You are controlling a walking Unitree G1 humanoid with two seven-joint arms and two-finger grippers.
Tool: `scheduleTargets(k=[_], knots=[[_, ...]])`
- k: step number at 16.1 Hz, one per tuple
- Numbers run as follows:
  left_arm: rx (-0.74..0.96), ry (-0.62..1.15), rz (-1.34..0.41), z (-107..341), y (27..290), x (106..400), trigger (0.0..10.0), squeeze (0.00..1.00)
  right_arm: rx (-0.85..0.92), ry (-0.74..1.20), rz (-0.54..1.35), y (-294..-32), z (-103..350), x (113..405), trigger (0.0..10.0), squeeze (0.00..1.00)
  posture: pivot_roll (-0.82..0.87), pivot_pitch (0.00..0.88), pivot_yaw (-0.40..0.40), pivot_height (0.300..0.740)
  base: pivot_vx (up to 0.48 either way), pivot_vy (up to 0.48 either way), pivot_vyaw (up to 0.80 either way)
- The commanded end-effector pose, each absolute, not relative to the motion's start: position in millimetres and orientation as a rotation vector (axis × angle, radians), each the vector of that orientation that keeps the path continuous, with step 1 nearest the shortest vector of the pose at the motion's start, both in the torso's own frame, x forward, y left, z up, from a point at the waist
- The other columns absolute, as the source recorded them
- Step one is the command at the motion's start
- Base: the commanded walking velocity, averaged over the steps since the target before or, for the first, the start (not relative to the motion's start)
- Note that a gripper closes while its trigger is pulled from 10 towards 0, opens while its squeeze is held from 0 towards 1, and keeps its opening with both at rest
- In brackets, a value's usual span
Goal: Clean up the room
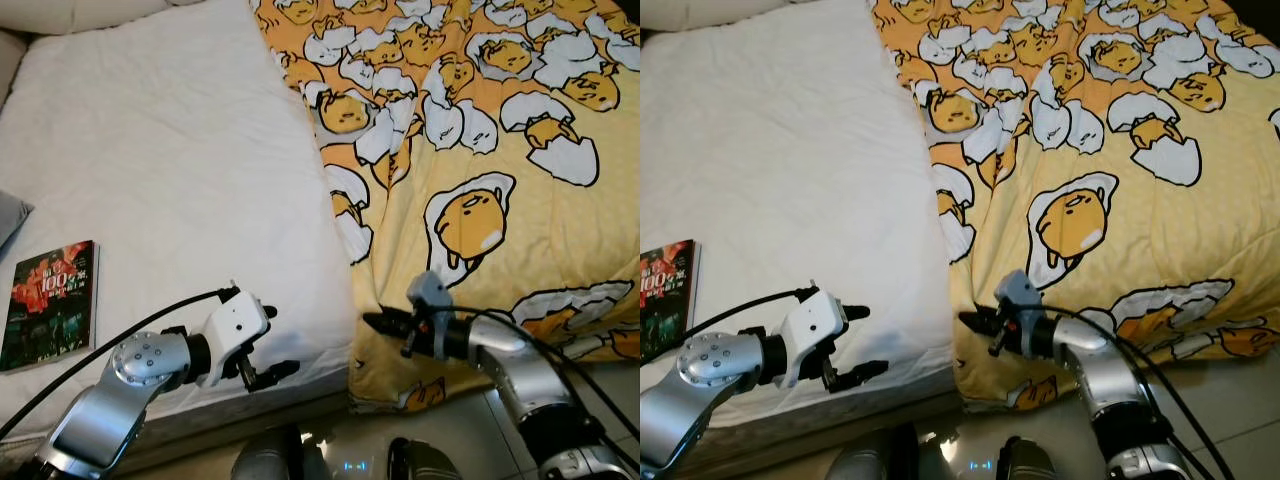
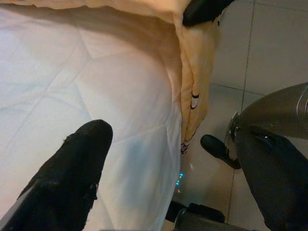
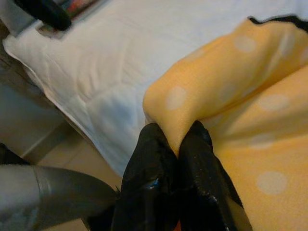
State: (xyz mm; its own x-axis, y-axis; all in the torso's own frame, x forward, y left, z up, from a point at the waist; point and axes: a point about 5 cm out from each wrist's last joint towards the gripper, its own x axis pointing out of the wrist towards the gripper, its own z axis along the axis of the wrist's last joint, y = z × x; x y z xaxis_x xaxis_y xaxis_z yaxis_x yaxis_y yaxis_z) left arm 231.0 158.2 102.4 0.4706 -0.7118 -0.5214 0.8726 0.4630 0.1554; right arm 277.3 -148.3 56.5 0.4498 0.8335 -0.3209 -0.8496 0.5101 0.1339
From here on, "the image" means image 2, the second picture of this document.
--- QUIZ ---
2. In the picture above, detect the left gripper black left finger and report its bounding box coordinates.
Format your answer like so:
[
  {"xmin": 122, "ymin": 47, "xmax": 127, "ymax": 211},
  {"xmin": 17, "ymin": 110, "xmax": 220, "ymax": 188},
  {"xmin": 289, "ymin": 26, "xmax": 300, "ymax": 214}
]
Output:
[{"xmin": 0, "ymin": 119, "xmax": 114, "ymax": 231}]

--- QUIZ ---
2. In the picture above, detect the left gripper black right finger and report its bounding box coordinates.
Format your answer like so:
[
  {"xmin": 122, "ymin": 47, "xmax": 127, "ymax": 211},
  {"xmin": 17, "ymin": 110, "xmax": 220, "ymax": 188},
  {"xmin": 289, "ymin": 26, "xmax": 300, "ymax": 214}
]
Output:
[{"xmin": 235, "ymin": 129, "xmax": 308, "ymax": 231}]

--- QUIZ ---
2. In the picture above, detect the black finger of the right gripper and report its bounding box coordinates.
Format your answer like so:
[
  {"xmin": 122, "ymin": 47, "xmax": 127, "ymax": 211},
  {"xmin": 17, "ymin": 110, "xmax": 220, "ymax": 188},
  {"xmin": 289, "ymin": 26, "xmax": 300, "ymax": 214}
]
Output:
[{"xmin": 182, "ymin": 0, "xmax": 238, "ymax": 27}]

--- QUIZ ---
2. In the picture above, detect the orange cartoon print blanket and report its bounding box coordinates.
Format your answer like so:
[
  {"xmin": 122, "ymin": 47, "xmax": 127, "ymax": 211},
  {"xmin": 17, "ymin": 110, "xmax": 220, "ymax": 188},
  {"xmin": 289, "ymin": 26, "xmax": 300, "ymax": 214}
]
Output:
[{"xmin": 0, "ymin": 0, "xmax": 224, "ymax": 154}]

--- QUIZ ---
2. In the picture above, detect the silver robot leg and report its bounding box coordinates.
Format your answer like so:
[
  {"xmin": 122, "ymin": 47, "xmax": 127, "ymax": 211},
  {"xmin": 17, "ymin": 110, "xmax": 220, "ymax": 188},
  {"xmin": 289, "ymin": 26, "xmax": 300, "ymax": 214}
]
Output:
[{"xmin": 226, "ymin": 82, "xmax": 308, "ymax": 147}]

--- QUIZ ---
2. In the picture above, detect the black robot foot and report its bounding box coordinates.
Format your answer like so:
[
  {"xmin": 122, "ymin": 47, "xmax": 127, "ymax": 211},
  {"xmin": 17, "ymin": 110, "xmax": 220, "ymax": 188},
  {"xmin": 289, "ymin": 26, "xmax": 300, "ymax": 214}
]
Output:
[
  {"xmin": 200, "ymin": 134, "xmax": 242, "ymax": 170},
  {"xmin": 166, "ymin": 201, "xmax": 226, "ymax": 231}
]

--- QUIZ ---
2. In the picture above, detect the white quilted mattress cover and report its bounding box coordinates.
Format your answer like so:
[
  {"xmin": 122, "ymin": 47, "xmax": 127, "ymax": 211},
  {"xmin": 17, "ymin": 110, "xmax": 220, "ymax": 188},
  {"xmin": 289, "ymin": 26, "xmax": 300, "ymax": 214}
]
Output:
[{"xmin": 0, "ymin": 4, "xmax": 183, "ymax": 231}]

